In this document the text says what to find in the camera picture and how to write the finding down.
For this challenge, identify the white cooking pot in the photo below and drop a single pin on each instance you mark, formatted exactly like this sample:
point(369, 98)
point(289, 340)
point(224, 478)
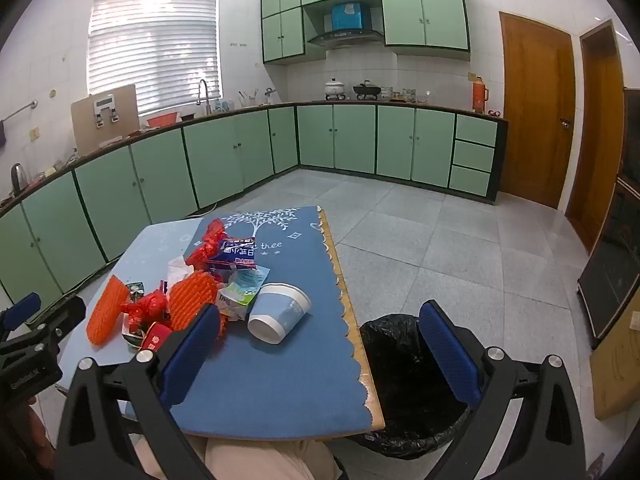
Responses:
point(334, 90)

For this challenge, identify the long orange foam net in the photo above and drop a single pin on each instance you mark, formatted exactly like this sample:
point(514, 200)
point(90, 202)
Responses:
point(105, 315)

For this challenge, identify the person's left hand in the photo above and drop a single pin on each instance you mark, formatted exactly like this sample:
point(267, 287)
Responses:
point(39, 425)

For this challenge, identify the black glass cabinet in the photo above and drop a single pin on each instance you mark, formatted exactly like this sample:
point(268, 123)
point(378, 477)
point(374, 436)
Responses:
point(615, 260)

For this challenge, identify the person's beige pants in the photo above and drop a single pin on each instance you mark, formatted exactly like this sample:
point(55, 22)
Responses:
point(270, 460)

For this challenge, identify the metal wall rail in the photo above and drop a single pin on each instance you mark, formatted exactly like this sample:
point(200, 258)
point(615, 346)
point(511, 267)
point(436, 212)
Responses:
point(20, 111)

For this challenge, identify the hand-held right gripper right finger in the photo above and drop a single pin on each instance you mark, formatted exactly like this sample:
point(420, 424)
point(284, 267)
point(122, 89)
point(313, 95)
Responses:
point(450, 355)

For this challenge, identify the metal kettle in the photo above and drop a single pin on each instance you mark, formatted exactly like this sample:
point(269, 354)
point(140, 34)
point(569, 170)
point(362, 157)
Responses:
point(18, 177)

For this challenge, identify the blue tree print tablecloth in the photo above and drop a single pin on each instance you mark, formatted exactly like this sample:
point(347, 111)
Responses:
point(280, 370)

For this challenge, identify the black bag lined trash bin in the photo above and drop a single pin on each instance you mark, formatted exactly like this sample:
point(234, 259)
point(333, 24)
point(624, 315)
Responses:
point(400, 385)

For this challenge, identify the metal kitchen faucet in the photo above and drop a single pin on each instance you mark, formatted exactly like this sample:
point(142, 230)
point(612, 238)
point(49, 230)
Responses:
point(204, 95)

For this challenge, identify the narrow wooden door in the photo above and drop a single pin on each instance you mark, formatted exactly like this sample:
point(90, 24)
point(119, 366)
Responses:
point(597, 135)

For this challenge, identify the small red box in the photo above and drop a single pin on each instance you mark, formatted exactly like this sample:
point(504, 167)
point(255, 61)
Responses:
point(156, 337)

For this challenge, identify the white window blind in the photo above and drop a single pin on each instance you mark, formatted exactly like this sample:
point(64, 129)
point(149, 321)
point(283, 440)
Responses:
point(150, 50)

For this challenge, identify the white tissue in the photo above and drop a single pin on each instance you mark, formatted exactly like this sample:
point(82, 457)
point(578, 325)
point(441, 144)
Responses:
point(177, 270)

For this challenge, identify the red fire extinguisher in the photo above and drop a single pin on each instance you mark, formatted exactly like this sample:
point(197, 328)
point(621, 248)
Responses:
point(480, 95)

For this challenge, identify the green kitchen wall cabinets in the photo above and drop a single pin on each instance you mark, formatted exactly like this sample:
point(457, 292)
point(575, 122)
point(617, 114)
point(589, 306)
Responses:
point(425, 15)

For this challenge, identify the black wok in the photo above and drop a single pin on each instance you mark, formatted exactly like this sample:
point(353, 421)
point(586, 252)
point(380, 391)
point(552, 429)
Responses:
point(367, 91)

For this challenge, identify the small green wrapper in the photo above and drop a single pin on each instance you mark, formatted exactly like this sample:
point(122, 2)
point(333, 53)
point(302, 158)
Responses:
point(135, 289)

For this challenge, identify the cardboard box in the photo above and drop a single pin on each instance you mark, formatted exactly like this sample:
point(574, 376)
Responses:
point(617, 370)

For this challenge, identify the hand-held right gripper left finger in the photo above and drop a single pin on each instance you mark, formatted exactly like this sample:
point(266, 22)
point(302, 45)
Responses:
point(192, 355)

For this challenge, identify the red snack bag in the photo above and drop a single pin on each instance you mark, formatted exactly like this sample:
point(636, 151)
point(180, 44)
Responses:
point(207, 245)

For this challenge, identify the blue snack packet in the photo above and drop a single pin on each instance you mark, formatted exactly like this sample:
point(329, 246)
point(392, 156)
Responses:
point(232, 252)

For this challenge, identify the blue white paper cup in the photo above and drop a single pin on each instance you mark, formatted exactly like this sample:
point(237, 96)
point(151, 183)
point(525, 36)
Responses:
point(277, 312)

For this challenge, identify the green kitchen base cabinets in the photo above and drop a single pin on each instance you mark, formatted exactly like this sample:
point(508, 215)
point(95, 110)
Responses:
point(350, 140)

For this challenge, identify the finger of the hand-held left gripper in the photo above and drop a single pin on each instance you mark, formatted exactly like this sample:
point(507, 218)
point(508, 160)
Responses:
point(20, 310)
point(62, 317)

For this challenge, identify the wooden cutting board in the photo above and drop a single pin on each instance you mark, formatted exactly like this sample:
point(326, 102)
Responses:
point(85, 125)

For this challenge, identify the wide orange foam net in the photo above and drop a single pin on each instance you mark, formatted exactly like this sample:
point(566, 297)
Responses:
point(192, 295)

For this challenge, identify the range hood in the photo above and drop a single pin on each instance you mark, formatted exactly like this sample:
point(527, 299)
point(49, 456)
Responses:
point(345, 37)

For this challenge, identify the crumpled red wrapper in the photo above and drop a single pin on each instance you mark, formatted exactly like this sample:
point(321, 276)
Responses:
point(147, 307)

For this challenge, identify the wooden table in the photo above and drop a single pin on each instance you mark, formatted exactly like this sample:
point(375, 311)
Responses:
point(350, 310)

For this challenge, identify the red plastic basin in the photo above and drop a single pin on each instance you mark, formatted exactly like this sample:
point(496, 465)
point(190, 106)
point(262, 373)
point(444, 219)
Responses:
point(162, 120)

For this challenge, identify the green white milk carton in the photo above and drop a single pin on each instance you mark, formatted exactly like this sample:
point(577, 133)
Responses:
point(240, 295)

